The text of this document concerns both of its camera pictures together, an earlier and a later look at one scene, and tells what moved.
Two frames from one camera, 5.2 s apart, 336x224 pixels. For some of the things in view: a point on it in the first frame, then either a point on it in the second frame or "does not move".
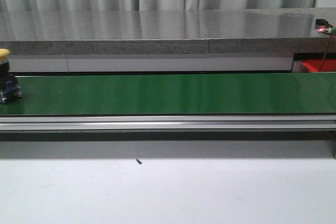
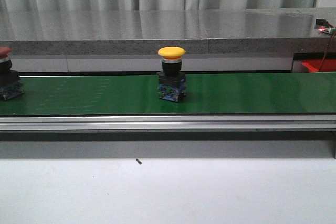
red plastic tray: x=314 y=65 does not move
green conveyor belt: x=45 y=94 does not move
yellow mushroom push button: x=9 y=88 to x=172 y=83
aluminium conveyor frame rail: x=199 y=123 does not move
